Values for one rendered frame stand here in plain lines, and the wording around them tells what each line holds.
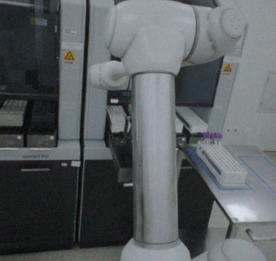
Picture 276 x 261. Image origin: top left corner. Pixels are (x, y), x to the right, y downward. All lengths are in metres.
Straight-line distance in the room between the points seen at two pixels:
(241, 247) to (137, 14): 0.57
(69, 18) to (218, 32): 0.93
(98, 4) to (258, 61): 2.06
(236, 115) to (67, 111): 2.10
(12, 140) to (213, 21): 1.16
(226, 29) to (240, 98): 2.55
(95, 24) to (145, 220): 1.07
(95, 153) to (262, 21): 2.14
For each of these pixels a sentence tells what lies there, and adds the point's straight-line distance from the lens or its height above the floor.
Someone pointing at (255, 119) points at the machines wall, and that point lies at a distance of 3.44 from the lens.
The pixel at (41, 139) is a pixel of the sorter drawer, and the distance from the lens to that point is 1.57.
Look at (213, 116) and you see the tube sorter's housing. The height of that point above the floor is 0.90.
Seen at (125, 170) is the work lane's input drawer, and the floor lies 0.79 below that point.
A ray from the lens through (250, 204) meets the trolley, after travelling 1.24.
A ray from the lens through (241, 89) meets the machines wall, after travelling 3.22.
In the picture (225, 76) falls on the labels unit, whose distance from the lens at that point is 1.78.
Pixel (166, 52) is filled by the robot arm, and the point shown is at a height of 1.37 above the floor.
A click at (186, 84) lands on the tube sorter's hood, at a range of 1.68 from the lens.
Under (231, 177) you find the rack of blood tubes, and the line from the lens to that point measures 1.29.
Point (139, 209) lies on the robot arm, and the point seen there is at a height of 1.05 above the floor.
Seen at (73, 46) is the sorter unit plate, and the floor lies 1.24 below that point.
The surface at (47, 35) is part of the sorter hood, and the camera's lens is 1.51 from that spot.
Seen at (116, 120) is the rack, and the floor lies 0.86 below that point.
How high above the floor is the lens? 1.46
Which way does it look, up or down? 21 degrees down
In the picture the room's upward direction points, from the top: 7 degrees clockwise
